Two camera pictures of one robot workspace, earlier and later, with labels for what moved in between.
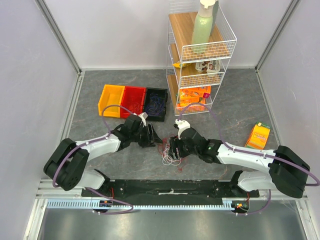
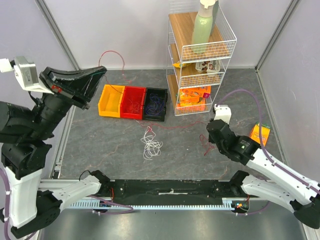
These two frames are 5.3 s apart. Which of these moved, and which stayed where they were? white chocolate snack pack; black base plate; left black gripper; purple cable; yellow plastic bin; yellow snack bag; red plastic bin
Moved: left black gripper
Stayed: white chocolate snack pack; purple cable; black base plate; yellow snack bag; yellow plastic bin; red plastic bin
